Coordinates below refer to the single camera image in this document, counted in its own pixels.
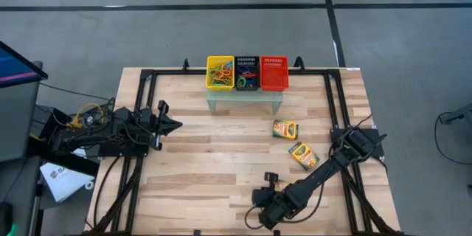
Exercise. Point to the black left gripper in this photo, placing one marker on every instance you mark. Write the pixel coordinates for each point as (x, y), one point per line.
(156, 121)

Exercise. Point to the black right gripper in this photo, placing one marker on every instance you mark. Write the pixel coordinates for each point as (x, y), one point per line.
(265, 197)

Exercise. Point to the green rubber band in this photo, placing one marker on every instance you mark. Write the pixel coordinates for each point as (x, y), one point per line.
(217, 85)
(228, 80)

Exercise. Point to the orange rubber band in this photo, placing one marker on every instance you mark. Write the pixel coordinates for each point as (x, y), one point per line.
(219, 70)

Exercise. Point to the green coil wristband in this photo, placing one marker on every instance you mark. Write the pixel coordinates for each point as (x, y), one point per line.
(241, 82)

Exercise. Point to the blue rubber band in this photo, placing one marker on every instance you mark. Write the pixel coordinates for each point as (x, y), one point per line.
(229, 65)

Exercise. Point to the purple coil wristband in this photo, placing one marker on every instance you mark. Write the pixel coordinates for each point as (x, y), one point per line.
(241, 69)

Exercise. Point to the blue coil wristband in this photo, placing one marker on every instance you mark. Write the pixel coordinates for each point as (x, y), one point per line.
(253, 82)

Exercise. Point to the red-orange coil wristband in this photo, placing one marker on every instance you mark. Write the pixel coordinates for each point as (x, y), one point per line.
(250, 75)

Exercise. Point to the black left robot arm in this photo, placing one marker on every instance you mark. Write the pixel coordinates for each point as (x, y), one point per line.
(110, 134)

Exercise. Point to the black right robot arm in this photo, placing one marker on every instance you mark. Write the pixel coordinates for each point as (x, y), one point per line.
(324, 171)

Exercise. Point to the yellow plastic basket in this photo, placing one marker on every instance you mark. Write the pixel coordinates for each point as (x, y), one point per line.
(211, 89)

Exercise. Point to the black table clamp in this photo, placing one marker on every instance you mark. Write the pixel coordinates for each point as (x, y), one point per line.
(299, 62)
(186, 64)

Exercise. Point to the pale green riser shelf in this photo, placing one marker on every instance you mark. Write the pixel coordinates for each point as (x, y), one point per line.
(243, 97)

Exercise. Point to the black plastic basket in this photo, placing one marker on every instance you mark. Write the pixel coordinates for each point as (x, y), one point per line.
(246, 60)

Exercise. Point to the red plastic basket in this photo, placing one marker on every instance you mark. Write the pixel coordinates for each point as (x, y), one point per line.
(274, 77)

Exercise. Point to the white paper sheet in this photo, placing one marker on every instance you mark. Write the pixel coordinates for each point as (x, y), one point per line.
(62, 182)

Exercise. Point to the grey cabinet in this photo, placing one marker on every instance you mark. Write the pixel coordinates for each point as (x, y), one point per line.
(18, 118)

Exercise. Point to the blue screen monitor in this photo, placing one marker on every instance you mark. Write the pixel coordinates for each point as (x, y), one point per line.
(18, 68)

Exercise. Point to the grey metal stand leg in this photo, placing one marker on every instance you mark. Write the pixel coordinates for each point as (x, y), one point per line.
(459, 115)

